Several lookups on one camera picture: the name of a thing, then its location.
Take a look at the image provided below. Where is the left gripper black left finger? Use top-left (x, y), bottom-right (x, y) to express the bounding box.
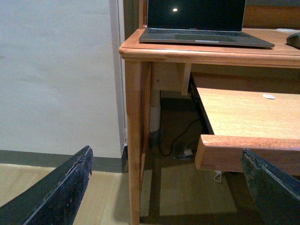
top-left (0, 146), bottom-right (93, 225)

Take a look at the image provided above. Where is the grey laptop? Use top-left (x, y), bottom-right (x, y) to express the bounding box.
top-left (139, 0), bottom-right (275, 48)

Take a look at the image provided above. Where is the white round sticker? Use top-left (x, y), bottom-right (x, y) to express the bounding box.
top-left (262, 94), bottom-right (276, 100)

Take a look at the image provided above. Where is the white power adapter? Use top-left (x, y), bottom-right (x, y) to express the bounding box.
top-left (214, 171), bottom-right (222, 183)

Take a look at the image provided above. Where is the wooden desk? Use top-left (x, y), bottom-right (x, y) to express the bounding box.
top-left (119, 0), bottom-right (300, 225)

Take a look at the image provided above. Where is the dark grey computer mouse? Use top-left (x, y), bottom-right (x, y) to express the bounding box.
top-left (286, 32), bottom-right (300, 49)

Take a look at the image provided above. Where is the power strip on floor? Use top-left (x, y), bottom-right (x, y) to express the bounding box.
top-left (173, 142), bottom-right (193, 160)

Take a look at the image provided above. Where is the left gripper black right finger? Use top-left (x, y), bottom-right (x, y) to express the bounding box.
top-left (240, 149), bottom-right (300, 225)

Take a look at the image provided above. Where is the black power cable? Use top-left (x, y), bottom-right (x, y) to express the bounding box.
top-left (158, 90), bottom-right (202, 157)

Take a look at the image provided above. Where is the wooden keyboard tray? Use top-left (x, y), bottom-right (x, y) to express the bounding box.
top-left (190, 73), bottom-right (300, 175)

